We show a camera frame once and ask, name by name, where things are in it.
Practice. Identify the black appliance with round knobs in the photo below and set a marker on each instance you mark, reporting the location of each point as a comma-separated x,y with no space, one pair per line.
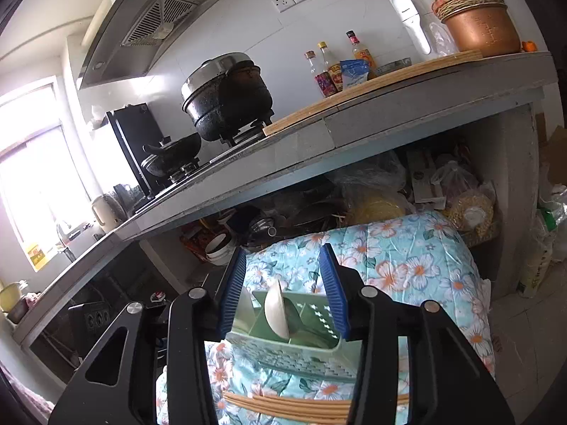
91,321

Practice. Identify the white rice sack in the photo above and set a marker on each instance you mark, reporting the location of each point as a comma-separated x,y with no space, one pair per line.
536,261

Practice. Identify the copper pot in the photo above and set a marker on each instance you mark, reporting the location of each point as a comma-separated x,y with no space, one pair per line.
483,31

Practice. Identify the crumpled clear plastic bag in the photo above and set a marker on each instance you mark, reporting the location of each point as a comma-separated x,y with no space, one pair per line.
372,172

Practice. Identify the white carton box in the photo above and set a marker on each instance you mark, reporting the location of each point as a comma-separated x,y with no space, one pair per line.
425,181

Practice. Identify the wooden cutting board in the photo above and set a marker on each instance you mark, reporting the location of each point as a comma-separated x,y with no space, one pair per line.
376,82

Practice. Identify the black splash guard panel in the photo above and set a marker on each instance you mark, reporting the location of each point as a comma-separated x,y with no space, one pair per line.
128,141

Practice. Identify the concrete kitchen counter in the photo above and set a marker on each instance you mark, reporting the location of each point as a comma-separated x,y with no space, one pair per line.
310,141

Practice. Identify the beige plastic spoon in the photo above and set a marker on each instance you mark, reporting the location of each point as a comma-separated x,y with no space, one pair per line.
277,314

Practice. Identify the steel pot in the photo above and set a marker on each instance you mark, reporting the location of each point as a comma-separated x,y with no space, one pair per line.
261,228

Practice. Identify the metal tin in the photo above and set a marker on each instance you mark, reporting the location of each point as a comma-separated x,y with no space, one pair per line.
394,64

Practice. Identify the woven basket tray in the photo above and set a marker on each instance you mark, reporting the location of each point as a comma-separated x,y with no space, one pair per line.
469,2

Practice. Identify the stack of white bowls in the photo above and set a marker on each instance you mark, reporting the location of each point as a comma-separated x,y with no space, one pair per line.
219,248

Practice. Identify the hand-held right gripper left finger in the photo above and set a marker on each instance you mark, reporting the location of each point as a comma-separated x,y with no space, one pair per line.
232,296

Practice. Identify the yellow sticker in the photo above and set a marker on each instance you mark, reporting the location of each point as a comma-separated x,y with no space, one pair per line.
39,256

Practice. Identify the blue seasoning packet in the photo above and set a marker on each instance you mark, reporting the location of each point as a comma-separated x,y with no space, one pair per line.
354,73

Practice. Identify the black wok with lid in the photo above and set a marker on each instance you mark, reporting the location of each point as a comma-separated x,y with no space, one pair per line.
172,152

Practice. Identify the red-capped dark sauce bottle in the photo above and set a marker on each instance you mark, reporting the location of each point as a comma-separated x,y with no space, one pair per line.
321,82

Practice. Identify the red-capped amber sauce bottle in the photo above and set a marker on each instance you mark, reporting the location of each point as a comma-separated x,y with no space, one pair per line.
361,53

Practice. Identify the small clear plastic bag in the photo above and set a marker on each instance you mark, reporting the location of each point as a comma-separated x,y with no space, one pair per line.
443,40

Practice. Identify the cardboard box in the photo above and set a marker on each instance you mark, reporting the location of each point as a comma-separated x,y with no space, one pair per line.
553,150

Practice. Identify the cream thermos jug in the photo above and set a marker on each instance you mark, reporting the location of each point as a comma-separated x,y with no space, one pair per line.
104,212

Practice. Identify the metal faucet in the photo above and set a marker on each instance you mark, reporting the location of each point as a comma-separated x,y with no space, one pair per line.
66,232

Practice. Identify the green star-cut utensil holder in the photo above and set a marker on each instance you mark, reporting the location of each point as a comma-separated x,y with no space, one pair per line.
310,363

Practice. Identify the red food packet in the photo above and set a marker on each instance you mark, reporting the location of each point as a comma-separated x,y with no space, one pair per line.
197,239

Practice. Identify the yellow-green pot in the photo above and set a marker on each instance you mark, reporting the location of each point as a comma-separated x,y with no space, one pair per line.
11,296

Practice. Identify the small orange object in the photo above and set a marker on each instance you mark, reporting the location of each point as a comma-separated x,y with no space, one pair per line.
529,46

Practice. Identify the steel pot lid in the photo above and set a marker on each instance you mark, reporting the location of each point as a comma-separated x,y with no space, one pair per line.
208,68

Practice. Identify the dark mug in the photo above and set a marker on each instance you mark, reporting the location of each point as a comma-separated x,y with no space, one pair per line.
123,195

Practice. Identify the green and white bag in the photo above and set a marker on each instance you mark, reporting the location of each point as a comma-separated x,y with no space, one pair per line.
551,217

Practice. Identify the yellow food bag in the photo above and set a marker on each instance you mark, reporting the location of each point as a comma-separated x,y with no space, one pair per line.
378,208

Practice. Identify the gas stove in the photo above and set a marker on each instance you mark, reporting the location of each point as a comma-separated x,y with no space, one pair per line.
239,135

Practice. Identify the bag of yellow beans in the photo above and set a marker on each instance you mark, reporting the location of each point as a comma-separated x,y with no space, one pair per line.
471,214

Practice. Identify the range hood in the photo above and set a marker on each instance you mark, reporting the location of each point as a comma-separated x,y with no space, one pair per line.
146,17

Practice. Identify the floral blue blanket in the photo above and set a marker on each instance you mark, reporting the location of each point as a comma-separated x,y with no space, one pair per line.
421,265

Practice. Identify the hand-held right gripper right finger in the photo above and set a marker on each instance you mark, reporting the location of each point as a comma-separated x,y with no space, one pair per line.
334,296

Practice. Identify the white electric kettle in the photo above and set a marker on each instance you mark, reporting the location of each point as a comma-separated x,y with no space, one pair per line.
416,9

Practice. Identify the pink plastic bag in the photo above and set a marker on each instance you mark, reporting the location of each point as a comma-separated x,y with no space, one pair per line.
456,181

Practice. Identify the large black pot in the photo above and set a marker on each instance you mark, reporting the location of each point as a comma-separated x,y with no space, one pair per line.
230,106

